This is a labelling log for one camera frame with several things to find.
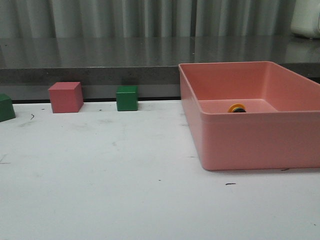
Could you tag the yellow push button switch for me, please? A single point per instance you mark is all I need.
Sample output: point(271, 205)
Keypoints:
point(237, 108)

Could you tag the green cube block centre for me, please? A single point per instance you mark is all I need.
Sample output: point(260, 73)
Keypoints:
point(127, 98)

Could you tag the green cube block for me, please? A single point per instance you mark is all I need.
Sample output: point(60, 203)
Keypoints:
point(6, 108)
point(127, 98)

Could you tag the pink cube block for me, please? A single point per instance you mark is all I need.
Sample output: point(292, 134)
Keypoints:
point(66, 97)

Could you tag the pink plastic bin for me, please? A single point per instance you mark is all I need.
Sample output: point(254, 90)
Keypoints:
point(280, 128)

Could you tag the green cube block left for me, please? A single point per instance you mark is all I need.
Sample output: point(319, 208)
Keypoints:
point(6, 108)

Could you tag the grey curtain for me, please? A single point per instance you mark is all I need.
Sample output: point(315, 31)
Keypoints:
point(144, 18)

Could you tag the white appliance in background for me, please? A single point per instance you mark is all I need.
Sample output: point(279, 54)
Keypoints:
point(306, 19)

